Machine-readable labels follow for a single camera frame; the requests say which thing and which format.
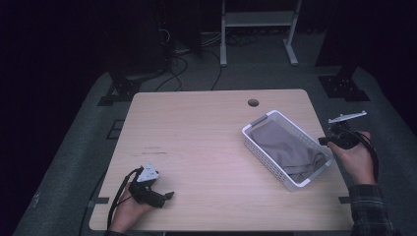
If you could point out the black stand base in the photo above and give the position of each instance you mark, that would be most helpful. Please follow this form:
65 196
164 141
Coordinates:
124 88
344 87

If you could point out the white metal stand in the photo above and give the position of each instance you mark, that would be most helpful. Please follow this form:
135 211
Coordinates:
259 18

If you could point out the grey tape strip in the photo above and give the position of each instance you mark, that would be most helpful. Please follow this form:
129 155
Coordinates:
102 200
344 199

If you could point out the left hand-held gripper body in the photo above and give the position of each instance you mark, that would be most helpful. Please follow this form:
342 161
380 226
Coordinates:
147 191

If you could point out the person's right hand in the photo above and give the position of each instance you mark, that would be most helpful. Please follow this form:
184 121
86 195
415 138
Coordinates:
359 164

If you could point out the white plastic mesh basket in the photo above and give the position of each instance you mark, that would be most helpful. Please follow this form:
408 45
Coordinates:
262 154

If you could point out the person's left hand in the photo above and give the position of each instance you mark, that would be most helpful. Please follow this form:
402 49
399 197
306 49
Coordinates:
126 213

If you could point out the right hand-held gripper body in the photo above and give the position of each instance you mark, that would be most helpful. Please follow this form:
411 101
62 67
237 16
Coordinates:
344 139

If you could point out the grey cloth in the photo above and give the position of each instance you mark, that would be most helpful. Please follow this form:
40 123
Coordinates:
285 149

